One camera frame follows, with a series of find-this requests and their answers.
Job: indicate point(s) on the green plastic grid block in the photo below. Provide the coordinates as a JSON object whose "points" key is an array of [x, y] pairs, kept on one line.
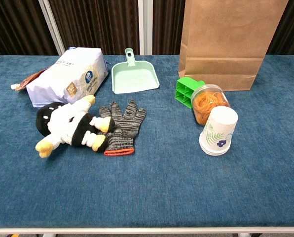
{"points": [[184, 92]]}

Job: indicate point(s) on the clear jar of rubber bands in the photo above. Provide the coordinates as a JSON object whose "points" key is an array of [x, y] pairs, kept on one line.
{"points": [[205, 105]]}

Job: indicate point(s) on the white floral paper cup stack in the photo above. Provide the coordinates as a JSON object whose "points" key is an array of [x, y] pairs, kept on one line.
{"points": [[218, 128]]}

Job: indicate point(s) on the brown paper shopping bag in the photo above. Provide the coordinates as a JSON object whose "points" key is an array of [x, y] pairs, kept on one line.
{"points": [[231, 37]]}

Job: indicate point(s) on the grey striped knit glove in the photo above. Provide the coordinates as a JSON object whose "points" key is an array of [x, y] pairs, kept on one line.
{"points": [[127, 123]]}

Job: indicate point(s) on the mint green dustpan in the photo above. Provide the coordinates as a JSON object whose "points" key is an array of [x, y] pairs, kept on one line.
{"points": [[134, 79]]}

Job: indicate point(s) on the blue felt table cover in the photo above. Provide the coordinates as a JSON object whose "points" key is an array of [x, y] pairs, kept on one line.
{"points": [[161, 185]]}

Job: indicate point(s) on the black and white plush toy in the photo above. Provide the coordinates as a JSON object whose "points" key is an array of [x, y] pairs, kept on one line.
{"points": [[63, 123]]}

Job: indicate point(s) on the white tissue pack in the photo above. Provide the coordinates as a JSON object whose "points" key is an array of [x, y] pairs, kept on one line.
{"points": [[68, 74]]}

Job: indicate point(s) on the dark brown pleated curtain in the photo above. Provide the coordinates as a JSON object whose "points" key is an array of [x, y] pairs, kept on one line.
{"points": [[13, 24], [169, 24], [100, 24], [290, 27]]}

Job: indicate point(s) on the orange spout pouch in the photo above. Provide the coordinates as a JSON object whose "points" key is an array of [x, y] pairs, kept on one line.
{"points": [[26, 82]]}

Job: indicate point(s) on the white metal partition post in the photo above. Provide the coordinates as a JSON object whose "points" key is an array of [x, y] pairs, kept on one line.
{"points": [[52, 27], [145, 24]]}

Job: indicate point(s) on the white metal table frame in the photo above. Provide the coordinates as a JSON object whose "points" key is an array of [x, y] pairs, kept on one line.
{"points": [[147, 230]]}

